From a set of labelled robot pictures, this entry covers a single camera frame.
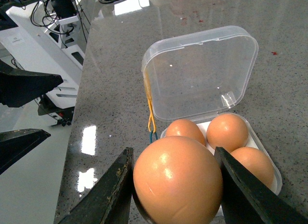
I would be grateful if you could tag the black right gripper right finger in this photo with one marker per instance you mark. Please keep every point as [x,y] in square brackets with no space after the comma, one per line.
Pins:
[246,200]

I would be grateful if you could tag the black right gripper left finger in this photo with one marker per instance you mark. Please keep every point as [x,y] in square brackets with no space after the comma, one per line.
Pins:
[108,202]

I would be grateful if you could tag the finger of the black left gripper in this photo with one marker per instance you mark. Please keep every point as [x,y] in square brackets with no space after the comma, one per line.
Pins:
[18,87]
[17,143]

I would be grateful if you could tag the brown egg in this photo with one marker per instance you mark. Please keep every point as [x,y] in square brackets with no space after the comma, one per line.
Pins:
[178,181]

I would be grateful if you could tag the clear plastic egg box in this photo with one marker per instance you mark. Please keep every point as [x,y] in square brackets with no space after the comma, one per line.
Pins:
[201,75]

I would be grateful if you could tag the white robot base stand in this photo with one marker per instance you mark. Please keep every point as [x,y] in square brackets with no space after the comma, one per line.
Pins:
[48,36]

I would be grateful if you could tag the brown egg box front right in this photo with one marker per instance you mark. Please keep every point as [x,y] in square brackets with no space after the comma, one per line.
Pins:
[256,162]

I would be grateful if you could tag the brown egg box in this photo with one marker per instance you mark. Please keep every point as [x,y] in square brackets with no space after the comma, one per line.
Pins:
[228,131]
[256,162]
[185,128]

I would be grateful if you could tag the brown egg box back right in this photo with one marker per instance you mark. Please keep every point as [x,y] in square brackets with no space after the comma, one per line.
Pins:
[228,131]

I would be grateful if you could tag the brown egg box back left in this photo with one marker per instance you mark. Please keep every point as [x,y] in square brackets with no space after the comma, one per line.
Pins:
[185,128]

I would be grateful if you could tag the blue rubber band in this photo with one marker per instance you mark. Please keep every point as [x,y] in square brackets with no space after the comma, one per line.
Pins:
[153,137]

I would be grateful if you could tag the yellow rubber band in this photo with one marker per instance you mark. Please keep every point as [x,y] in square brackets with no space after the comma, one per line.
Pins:
[147,87]

